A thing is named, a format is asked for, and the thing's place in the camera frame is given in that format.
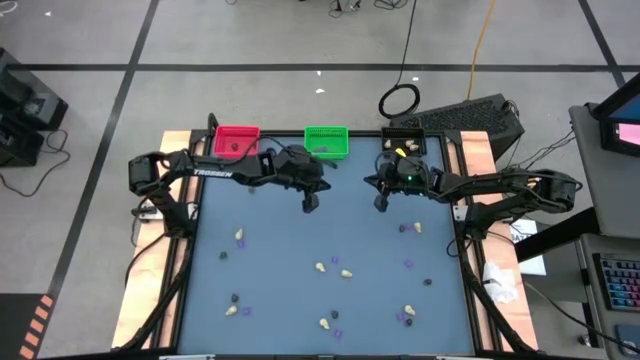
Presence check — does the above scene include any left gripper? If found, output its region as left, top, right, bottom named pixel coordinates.
left=294, top=171, right=333, bottom=215

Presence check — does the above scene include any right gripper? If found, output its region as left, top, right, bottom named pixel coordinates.
left=363, top=171, right=402, bottom=214

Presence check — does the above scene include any green plastic basket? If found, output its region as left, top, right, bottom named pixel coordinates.
left=303, top=125, right=350, bottom=161

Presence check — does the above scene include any black plastic basket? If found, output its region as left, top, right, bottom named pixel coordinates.
left=380, top=126, right=427, bottom=157

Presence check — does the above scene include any wooden side board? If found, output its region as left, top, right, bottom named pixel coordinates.
left=458, top=130, right=540, bottom=351
left=110, top=130, right=206, bottom=350

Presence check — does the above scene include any red plastic basket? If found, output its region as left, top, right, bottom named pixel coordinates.
left=213, top=124, right=262, bottom=160

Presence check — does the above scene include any white crumpled paper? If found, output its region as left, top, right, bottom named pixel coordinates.
left=481, top=260, right=520, bottom=305

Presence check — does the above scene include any white printed sheet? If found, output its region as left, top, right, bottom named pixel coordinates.
left=508, top=218, right=547, bottom=277

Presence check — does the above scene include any grey desk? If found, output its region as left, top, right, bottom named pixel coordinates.
left=568, top=102, right=640, bottom=239

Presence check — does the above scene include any computer monitor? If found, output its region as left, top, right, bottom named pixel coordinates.
left=592, top=72, right=640, bottom=159

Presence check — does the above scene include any backlit keyboard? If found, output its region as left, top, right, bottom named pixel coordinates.
left=592, top=252, right=640, bottom=314

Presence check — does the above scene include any black equipment cart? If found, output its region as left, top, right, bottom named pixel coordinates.
left=0, top=47, right=70, bottom=169

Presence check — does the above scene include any black coiled floor cable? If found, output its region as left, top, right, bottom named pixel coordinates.
left=377, top=0, right=422, bottom=120

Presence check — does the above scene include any black frame strut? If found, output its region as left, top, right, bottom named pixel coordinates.
left=457, top=249, right=539, bottom=354
left=117, top=234, right=196, bottom=351

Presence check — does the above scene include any yellow hanging cable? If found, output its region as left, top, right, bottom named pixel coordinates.
left=466, top=0, right=498, bottom=101

